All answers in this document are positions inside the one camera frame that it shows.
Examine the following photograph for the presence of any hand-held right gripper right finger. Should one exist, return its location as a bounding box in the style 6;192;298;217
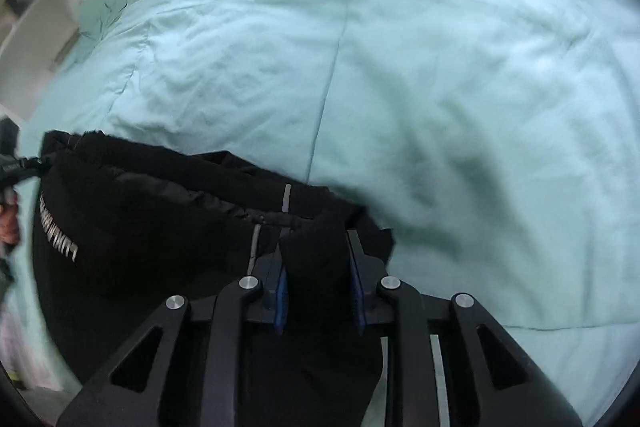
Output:
346;231;586;427

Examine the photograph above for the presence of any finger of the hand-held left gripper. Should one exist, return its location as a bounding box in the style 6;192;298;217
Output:
0;156;51;182

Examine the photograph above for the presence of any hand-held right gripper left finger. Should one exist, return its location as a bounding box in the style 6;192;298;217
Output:
57;252;291;427

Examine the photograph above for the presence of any black hooded jacket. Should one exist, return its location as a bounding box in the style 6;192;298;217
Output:
30;130;396;427

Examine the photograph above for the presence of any person's left hand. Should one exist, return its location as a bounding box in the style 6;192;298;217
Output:
0;199;21;249

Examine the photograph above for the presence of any crumpled teal pillow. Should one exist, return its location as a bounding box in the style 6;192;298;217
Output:
77;0;132;40

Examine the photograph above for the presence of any teal quilted blanket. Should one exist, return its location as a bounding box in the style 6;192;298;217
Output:
20;0;640;427

